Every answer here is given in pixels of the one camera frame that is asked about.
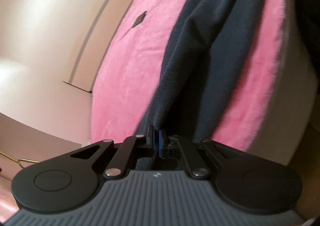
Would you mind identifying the dark navy fleece pants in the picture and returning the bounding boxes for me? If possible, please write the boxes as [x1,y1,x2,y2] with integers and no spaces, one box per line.
[136,0,264,143]

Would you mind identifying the gold metal clothes rack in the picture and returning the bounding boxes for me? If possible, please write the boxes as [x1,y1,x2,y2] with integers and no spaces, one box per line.
[0,151,39,169]

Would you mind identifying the pink plush bed blanket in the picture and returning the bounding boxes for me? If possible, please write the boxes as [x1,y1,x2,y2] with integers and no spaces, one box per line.
[91,0,284,151]

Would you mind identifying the wooden bed headboard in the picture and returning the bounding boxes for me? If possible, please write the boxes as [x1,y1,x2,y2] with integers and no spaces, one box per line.
[63,0,133,92]

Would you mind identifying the black smartphone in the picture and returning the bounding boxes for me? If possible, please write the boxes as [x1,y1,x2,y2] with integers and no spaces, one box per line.
[132,11,147,28]

